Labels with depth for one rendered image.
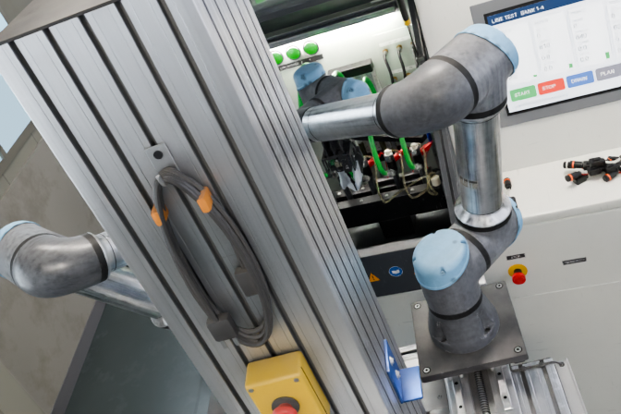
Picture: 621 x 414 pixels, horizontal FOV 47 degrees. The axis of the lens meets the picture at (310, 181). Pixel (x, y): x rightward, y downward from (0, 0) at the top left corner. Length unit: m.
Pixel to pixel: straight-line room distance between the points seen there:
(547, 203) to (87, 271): 1.18
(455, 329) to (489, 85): 0.54
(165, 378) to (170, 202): 2.62
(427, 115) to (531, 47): 0.86
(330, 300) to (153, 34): 0.44
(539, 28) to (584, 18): 0.11
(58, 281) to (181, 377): 2.17
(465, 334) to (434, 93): 0.57
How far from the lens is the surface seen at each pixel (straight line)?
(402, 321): 2.18
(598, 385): 2.43
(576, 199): 1.95
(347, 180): 1.79
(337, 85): 1.55
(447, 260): 1.42
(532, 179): 2.04
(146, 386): 3.54
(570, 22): 1.99
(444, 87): 1.17
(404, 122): 1.19
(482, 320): 1.54
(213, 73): 0.82
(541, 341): 2.25
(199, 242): 0.96
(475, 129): 1.31
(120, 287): 1.54
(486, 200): 1.44
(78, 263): 1.33
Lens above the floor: 2.19
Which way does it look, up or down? 31 degrees down
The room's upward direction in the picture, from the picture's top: 24 degrees counter-clockwise
